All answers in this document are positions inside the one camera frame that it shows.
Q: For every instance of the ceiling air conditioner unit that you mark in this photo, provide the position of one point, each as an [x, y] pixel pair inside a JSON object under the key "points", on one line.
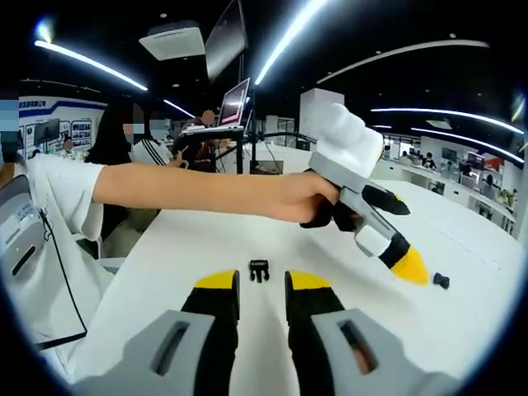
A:
{"points": [[173, 41]]}

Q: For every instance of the person's white shirt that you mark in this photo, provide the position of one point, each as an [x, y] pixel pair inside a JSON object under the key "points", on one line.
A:
{"points": [[62, 185]]}

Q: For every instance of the grey chest device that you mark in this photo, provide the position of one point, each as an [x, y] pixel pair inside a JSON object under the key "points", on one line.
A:
{"points": [[20, 231]]}

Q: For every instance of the dark wall screen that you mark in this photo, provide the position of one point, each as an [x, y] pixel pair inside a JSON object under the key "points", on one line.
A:
{"points": [[46, 131]]}

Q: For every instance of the row of white desks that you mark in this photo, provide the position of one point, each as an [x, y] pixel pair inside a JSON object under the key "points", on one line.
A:
{"points": [[453, 185]]}

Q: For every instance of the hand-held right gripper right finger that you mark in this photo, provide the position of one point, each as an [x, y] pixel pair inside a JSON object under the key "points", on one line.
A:
{"points": [[313, 330]]}

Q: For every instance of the black plastic buckle pronged part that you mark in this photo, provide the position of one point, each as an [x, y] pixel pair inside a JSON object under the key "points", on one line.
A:
{"points": [[258, 270]]}

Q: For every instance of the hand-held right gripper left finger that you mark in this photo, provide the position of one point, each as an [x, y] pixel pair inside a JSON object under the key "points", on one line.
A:
{"points": [[210, 330]]}

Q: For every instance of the ceiling-hung dark screen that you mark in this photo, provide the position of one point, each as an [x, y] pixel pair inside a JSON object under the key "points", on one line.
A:
{"points": [[224, 41]]}

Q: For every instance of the black plastic buckle socket part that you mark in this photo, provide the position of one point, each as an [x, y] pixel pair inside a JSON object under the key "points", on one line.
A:
{"points": [[440, 280]]}

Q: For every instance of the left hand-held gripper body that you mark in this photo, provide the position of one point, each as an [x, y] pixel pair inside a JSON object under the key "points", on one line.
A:
{"points": [[350, 148]]}

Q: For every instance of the computer monitor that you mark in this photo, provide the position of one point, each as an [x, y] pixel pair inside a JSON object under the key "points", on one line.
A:
{"points": [[233, 103]]}

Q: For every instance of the long ceiling light strip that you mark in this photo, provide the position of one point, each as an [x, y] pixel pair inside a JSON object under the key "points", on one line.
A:
{"points": [[288, 39], [445, 113], [90, 64], [466, 142]]}

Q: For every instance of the person's left hand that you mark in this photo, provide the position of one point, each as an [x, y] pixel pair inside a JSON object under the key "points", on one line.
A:
{"points": [[307, 194]]}

